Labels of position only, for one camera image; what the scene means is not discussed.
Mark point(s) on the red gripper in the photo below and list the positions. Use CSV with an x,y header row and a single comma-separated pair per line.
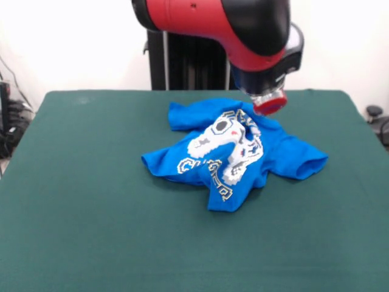
x,y
270,105

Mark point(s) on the blue printed shirt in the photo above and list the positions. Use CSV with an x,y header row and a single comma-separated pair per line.
x,y
197,158

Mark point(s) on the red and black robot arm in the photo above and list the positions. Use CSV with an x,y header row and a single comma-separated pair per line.
x,y
237,36

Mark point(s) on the black office chair base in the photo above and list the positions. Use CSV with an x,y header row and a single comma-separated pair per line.
x,y
380,121

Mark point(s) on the dark green table cloth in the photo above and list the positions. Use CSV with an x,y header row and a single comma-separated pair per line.
x,y
76,228

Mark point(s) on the black box device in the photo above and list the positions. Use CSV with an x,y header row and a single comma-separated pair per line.
x,y
4,103

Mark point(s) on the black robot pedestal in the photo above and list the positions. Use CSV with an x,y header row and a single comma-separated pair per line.
x,y
188,61

